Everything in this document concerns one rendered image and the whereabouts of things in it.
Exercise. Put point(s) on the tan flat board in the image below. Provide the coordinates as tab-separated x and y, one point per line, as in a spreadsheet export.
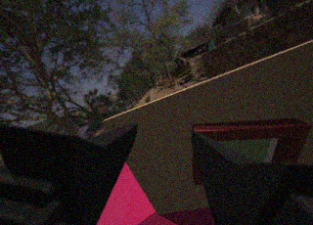
161	159

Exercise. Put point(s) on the dark red picture frame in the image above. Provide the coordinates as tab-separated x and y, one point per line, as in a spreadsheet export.
267	140

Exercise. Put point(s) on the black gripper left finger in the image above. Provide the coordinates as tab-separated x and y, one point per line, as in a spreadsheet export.
91	165

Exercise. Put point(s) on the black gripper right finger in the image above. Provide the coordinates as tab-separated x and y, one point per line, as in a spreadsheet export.
239	190

